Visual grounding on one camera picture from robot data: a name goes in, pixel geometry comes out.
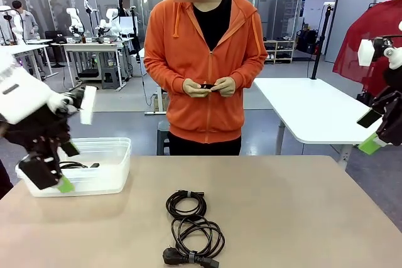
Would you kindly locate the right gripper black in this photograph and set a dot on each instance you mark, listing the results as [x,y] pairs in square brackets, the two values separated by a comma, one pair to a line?
[391,114]

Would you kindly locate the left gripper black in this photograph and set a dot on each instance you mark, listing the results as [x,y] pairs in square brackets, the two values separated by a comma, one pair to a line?
[34,133]

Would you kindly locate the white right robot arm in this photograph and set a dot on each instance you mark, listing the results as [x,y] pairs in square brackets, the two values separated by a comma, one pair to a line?
[396,59]

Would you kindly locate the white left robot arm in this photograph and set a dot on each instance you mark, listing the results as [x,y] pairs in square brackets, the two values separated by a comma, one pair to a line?
[22,92]

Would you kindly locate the person's left forearm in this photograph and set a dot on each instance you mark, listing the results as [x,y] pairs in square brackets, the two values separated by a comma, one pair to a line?
[251,76]

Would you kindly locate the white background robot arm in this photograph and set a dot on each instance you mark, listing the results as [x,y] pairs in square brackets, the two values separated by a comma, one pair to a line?
[111,21]
[12,23]
[75,20]

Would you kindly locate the person's right forearm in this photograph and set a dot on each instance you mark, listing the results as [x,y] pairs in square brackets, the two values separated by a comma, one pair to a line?
[163,79]

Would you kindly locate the person's left hand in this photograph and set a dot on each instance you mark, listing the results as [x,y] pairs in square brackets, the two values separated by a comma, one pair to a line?
[227,86]

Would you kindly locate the person's right hand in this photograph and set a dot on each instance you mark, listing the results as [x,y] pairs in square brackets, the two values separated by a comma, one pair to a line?
[193,87]

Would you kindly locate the clear plastic storage box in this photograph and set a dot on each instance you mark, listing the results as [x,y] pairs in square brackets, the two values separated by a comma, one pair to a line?
[94,183]

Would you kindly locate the large white table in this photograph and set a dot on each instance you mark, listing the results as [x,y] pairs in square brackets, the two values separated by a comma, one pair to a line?
[314,108]

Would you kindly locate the red cape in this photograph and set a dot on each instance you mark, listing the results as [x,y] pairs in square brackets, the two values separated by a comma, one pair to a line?
[355,45]

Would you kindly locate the black tripod pole stand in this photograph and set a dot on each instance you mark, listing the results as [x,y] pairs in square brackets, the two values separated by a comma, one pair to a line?
[323,29]

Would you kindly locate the long white desk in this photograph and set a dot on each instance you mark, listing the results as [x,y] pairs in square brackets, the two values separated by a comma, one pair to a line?
[31,46]

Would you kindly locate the wooden shoe rack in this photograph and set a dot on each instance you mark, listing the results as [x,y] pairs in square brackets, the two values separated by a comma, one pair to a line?
[282,51]

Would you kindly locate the white lab desk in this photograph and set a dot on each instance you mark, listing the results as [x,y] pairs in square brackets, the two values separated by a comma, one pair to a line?
[91,45]

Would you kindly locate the black office chair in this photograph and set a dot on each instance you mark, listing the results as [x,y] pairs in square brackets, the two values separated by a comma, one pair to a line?
[55,37]

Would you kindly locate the man in grey hoodie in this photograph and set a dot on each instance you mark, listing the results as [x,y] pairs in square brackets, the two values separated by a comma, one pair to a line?
[26,23]

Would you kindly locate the thin black tripod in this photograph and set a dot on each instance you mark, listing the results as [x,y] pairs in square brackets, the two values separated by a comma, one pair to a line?
[134,29]

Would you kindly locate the bystander with black hair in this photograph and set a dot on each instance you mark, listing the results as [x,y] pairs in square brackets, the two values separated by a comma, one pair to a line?
[124,9]

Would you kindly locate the person in orange hoodie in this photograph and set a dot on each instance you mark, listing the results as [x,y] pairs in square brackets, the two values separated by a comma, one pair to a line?
[201,76]

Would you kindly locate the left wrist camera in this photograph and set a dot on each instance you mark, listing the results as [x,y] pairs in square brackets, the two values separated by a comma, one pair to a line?
[88,105]

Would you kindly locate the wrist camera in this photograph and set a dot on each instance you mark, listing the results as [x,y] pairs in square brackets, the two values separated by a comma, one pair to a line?
[367,51]
[88,105]

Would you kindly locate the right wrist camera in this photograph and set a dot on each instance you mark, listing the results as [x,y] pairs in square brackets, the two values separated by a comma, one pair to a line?
[367,51]

